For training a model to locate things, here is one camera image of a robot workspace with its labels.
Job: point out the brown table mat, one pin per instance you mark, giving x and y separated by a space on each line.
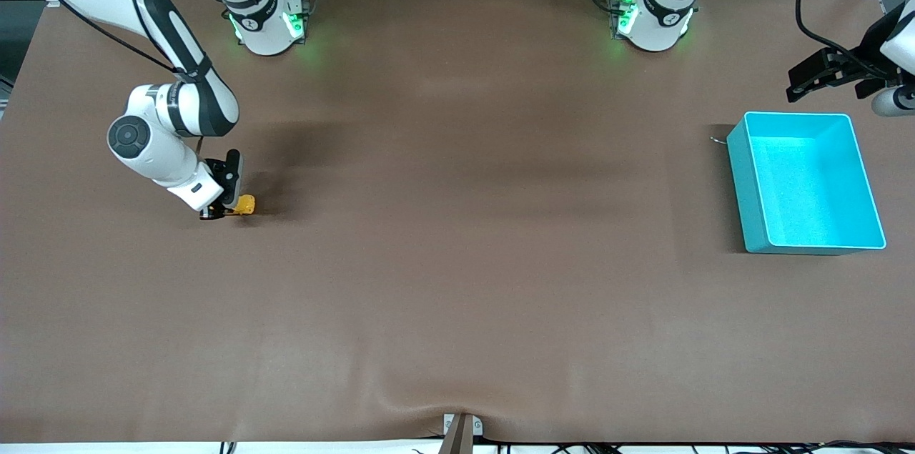
457 261

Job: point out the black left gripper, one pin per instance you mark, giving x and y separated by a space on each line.
863 55

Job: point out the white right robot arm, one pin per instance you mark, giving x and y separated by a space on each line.
157 154

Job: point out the yellow beetle toy car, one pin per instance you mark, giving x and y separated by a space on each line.
244 205

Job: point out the brown post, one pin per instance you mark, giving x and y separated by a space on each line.
457 440

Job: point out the teal plastic bin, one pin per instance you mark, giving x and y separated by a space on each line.
811 182

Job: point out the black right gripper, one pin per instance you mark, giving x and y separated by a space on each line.
211 213

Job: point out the metal table edge bracket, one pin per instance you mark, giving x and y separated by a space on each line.
448 424

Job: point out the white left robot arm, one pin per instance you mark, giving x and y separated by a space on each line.
661 18

